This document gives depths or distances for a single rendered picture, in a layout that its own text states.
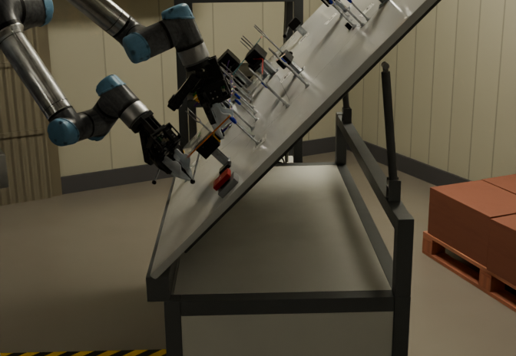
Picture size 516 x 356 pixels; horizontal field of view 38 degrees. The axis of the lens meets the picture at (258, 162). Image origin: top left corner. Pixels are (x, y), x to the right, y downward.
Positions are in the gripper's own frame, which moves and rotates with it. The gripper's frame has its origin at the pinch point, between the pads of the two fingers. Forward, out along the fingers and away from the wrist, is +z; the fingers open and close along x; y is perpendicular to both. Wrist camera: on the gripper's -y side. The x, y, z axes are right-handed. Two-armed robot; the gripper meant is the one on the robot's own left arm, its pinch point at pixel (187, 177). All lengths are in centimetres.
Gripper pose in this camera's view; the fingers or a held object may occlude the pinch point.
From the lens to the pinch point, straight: 209.0
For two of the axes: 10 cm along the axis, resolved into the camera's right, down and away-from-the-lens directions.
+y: 3.2, -4.5, -8.3
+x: 6.6, -5.2, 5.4
